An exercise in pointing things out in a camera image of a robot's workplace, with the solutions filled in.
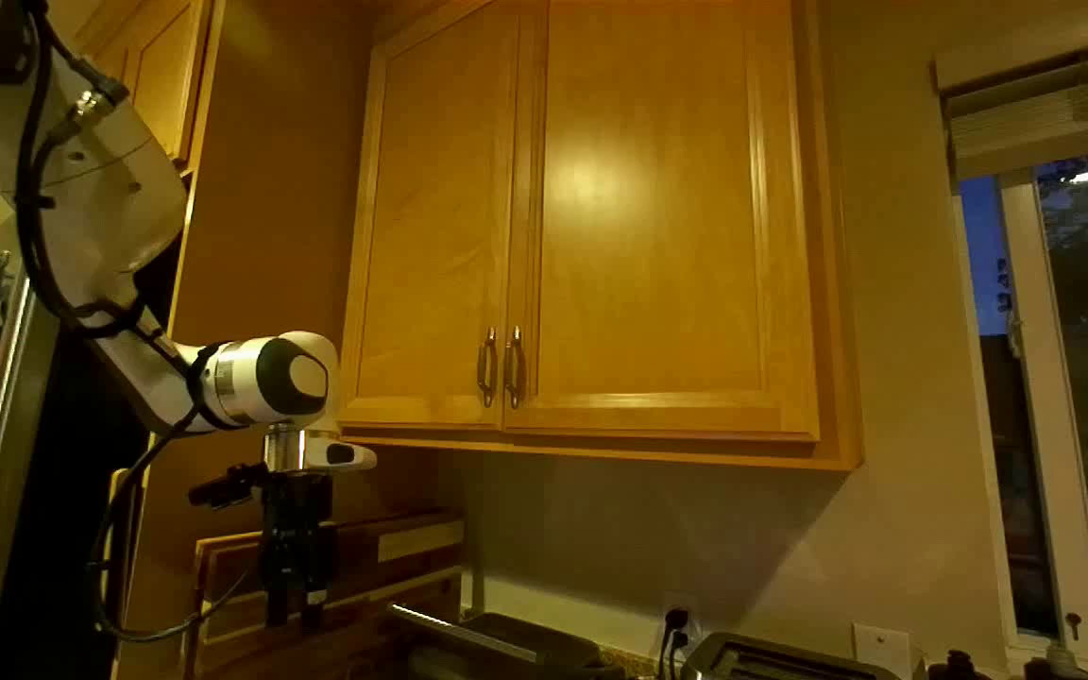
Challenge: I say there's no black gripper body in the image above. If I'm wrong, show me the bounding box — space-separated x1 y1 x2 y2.
256 469 336 598

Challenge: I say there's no metal cabinet door handle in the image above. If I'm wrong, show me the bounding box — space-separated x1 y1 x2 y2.
474 326 504 410
504 326 533 410

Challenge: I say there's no wooden cabinet door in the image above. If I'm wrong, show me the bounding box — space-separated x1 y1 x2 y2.
504 0 828 445
336 2 525 434

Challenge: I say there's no tall wooden cabinet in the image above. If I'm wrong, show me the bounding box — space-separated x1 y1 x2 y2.
56 0 445 680

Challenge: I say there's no dark striped wooden cutting board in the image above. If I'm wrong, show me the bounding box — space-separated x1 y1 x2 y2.
183 507 474 680

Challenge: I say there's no stainless steel toaster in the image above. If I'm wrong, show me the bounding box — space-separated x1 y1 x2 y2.
680 628 903 680

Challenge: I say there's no black capped bottle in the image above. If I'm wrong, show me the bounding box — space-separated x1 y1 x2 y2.
924 647 992 680

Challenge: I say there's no white bottle black cap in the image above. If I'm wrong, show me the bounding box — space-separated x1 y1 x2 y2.
1020 633 1088 680

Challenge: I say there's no white framed window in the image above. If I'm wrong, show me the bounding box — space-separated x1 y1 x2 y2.
953 148 1088 672

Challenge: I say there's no window roller blind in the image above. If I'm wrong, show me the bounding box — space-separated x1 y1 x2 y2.
930 25 1088 196

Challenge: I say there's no metal bar handle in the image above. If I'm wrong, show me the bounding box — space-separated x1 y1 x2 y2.
98 466 146 633

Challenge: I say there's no black power cord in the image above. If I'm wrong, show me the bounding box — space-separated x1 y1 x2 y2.
655 615 699 680

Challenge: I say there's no wall outlet with plug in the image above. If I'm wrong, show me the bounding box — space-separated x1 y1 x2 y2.
661 604 699 656

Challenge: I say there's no white wall plate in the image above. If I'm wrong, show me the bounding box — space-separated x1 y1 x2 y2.
850 619 917 680

